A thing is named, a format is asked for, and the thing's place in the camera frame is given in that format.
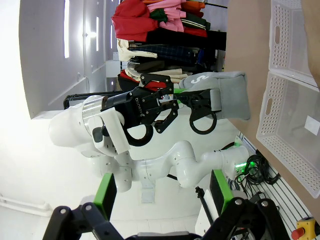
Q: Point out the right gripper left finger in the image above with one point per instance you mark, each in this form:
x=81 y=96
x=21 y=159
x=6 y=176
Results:
x=105 y=197

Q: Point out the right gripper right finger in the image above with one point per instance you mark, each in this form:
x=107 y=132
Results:
x=220 y=195

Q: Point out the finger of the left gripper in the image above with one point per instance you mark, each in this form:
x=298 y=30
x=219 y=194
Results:
x=172 y=110
x=168 y=80

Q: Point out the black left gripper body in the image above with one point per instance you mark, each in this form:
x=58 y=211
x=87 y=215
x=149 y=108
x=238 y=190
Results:
x=132 y=107

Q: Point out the grey zippered pencil case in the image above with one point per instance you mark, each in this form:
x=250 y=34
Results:
x=232 y=95

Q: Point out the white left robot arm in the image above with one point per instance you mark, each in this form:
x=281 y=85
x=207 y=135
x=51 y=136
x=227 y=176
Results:
x=160 y=165

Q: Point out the black tripod stick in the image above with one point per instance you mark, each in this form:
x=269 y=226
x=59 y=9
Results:
x=203 y=202

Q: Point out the dark plaid garment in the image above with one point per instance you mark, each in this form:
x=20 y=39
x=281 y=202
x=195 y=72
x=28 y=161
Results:
x=170 y=52

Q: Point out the black folded garment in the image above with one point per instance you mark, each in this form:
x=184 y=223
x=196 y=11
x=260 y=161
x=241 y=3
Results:
x=175 y=37

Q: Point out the red jacket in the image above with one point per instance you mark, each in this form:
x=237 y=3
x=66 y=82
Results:
x=132 y=22

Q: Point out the ceiling light strip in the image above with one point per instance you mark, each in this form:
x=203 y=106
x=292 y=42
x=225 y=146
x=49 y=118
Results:
x=97 y=30
x=67 y=30
x=111 y=35

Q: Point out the pink garment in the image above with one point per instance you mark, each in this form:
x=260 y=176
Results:
x=165 y=5

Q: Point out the white perforated plastic basket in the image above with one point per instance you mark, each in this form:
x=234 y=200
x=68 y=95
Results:
x=275 y=140
x=281 y=37

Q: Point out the yellow red emergency stop button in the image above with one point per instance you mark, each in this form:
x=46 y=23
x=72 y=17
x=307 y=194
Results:
x=306 y=226

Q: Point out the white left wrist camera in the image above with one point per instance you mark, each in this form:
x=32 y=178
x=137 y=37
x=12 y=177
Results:
x=115 y=132

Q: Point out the white slotted mounting frame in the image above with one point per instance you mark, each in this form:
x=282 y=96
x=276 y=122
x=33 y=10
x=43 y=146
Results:
x=275 y=195

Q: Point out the white wall pipe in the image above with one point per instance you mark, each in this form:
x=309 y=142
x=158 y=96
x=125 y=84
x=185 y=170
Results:
x=25 y=203

